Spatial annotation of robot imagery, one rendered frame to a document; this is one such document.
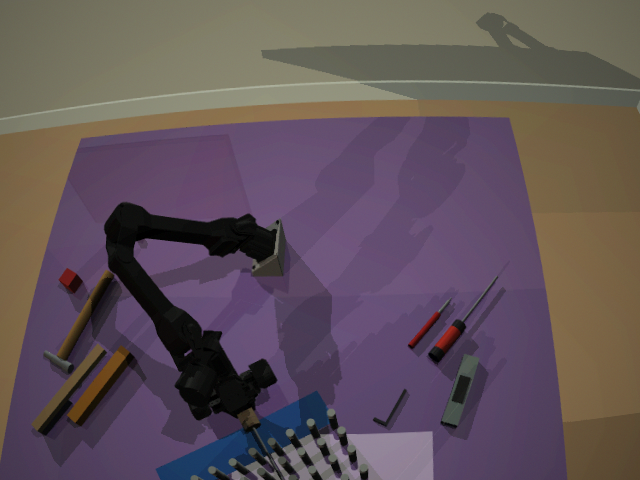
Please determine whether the small red screwdriver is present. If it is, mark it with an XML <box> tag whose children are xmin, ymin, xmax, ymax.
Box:
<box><xmin>408</xmin><ymin>298</ymin><xmax>452</xmax><ymax>348</ymax></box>

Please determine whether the blue flat strip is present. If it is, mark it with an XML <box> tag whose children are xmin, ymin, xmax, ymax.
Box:
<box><xmin>156</xmin><ymin>390</ymin><xmax>329</xmax><ymax>480</ymax></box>

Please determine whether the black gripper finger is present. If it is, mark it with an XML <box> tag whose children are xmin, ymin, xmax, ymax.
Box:
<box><xmin>252</xmin><ymin>387</ymin><xmax>261</xmax><ymax>410</ymax></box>
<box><xmin>213</xmin><ymin>404</ymin><xmax>238</xmax><ymax>419</ymax></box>

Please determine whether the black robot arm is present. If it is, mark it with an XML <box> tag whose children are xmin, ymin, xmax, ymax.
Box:
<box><xmin>104</xmin><ymin>202</ymin><xmax>277</xmax><ymax>416</ymax></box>

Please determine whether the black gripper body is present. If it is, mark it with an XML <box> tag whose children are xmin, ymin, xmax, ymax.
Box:
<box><xmin>188</xmin><ymin>358</ymin><xmax>278</xmax><ymax>420</ymax></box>

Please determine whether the red and black screwdriver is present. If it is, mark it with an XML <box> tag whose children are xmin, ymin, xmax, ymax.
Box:
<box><xmin>428</xmin><ymin>276</ymin><xmax>498</xmax><ymax>362</ymax></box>

